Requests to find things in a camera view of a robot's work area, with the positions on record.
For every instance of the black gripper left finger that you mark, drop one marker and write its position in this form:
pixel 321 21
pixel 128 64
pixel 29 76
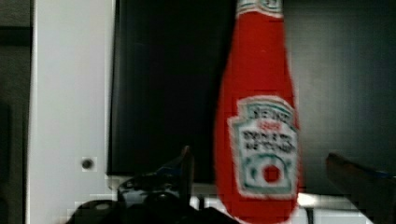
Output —
pixel 160 197

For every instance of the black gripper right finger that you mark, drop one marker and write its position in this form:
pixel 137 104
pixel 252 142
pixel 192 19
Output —
pixel 372 192

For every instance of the red ketchup bottle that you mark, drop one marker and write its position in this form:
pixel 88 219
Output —
pixel 256 146

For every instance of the black toaster oven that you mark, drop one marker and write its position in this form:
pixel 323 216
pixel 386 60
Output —
pixel 171 56

